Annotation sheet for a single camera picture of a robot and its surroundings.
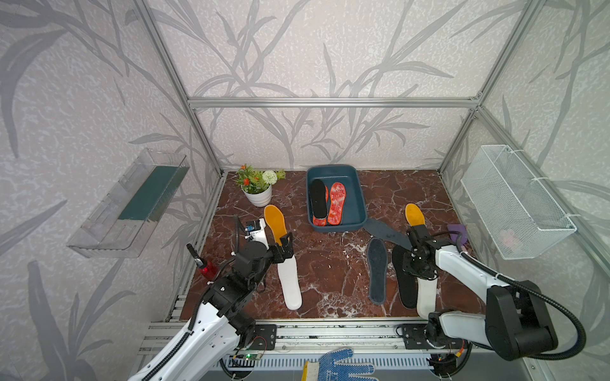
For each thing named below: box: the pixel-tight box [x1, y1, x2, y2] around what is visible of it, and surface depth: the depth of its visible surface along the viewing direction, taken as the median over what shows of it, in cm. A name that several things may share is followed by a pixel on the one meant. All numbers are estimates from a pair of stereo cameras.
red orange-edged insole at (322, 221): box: [312, 185, 330, 227], surface depth 101 cm
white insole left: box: [277, 254, 303, 311], surface depth 86 cm
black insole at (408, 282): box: [392, 244, 418, 309], surface depth 84 cm
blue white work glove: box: [317, 347, 380, 381], surface depth 70 cm
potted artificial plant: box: [234, 163, 287, 208], surface depth 101 cm
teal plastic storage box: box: [306, 165, 368, 233], surface depth 108 cm
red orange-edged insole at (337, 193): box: [327, 181, 347, 226], surface depth 107 cm
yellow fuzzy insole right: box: [405, 203, 425, 228], surface depth 107 cm
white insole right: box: [416, 277, 438, 320], surface depth 83 cm
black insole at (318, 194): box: [309, 178, 328, 219], surface depth 108 cm
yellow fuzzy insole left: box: [263, 204, 288, 247], surface depth 104 cm
